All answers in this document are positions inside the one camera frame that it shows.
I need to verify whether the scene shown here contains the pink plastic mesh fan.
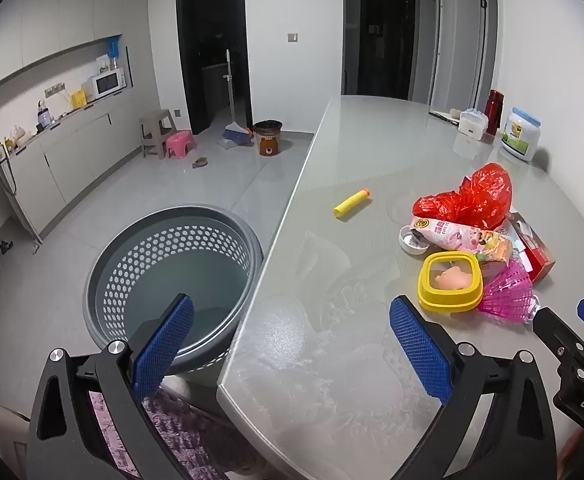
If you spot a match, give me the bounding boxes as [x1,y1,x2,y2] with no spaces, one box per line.
[478,258,540,322]

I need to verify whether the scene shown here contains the red and brown cardboard box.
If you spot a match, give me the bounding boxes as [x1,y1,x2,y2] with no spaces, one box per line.
[507,211,556,282]

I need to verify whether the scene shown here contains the grey upper wall cabinet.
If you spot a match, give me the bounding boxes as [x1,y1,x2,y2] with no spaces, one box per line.
[0,0,149,95]

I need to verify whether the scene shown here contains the red thermos bottle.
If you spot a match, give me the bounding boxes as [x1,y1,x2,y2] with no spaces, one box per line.
[485,89,504,136]

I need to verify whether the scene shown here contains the grey lower kitchen cabinet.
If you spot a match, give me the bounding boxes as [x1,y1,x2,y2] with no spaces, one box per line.
[0,82,142,246]

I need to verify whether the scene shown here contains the small white cap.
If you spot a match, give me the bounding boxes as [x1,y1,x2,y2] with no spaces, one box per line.
[398,225,429,256]

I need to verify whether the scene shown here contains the dark flat item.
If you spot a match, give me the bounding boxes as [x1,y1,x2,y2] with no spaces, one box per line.
[429,108,465,125]

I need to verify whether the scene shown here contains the pink plastic stool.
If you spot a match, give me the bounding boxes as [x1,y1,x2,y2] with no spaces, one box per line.
[165,130,197,159]

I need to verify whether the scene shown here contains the yellow foam dart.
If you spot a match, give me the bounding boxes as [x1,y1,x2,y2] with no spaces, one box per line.
[333,188,373,220]

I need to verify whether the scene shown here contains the brown round waste bin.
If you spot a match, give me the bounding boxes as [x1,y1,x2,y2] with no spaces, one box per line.
[253,120,283,157]

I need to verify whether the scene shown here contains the white tissue pack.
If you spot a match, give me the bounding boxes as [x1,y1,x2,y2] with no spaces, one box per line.
[458,108,489,141]

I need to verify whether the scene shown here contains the grey perforated plastic basket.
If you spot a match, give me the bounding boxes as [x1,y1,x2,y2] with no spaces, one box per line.
[83,204,264,386]

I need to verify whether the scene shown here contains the yellow lidded plastic container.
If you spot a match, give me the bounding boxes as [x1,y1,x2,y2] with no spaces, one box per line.
[417,251,485,314]

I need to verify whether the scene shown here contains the pink snack packet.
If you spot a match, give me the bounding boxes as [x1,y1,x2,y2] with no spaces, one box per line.
[410,215,515,264]

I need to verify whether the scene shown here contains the white microwave oven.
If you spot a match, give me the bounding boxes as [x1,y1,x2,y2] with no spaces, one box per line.
[88,71,127,100]

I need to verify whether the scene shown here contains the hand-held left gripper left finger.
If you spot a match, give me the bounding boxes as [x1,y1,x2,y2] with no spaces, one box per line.
[27,292,195,480]

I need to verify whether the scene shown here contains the white jar with blue lid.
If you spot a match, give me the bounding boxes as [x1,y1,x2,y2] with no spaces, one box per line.
[500,107,542,162]

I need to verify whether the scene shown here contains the red plastic bag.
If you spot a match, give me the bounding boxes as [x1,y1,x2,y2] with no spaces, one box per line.
[412,162,513,231]

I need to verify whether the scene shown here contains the grey dustpan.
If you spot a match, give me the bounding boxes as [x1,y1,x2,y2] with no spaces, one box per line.
[216,136,253,152]

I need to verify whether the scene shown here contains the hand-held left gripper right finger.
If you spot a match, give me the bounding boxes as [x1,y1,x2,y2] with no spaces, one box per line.
[389,295,557,480]

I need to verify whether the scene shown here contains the person's fuzzy pajama clothing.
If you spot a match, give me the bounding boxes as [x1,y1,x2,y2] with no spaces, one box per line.
[88,390,273,480]

